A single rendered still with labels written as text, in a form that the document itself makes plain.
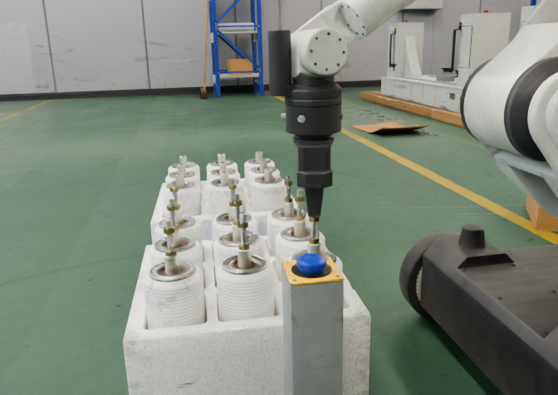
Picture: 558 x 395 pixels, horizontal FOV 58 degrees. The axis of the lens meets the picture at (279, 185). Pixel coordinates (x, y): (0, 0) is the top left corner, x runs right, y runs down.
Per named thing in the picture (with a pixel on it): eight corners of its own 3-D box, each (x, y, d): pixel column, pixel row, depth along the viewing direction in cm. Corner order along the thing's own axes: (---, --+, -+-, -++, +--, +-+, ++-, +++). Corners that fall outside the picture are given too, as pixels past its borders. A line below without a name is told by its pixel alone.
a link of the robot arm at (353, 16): (296, 80, 82) (359, 30, 83) (315, 83, 74) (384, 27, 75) (274, 46, 80) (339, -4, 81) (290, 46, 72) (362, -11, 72)
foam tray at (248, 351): (315, 299, 123) (315, 231, 118) (369, 408, 86) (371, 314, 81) (153, 316, 117) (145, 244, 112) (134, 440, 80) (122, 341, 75)
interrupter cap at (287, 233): (279, 243, 93) (279, 240, 93) (281, 228, 100) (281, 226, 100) (320, 243, 93) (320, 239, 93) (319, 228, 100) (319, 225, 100)
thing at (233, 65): (250, 73, 675) (249, 58, 670) (252, 74, 651) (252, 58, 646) (227, 74, 670) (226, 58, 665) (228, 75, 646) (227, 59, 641)
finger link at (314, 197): (304, 215, 83) (304, 178, 81) (324, 215, 83) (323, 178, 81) (304, 218, 81) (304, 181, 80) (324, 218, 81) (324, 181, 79)
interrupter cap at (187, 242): (198, 237, 97) (198, 234, 97) (193, 253, 90) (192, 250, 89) (159, 239, 97) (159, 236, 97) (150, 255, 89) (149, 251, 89)
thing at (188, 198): (203, 241, 143) (198, 179, 138) (203, 254, 134) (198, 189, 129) (168, 243, 142) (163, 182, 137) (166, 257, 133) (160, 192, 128)
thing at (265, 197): (284, 235, 146) (283, 174, 141) (290, 247, 137) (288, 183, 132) (252, 237, 145) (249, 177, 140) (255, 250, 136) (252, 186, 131)
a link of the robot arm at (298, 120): (345, 188, 75) (346, 108, 72) (281, 189, 76) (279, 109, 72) (339, 168, 87) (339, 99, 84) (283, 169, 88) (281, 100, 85)
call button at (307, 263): (322, 265, 69) (322, 251, 68) (330, 277, 65) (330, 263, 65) (293, 267, 68) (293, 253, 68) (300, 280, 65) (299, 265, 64)
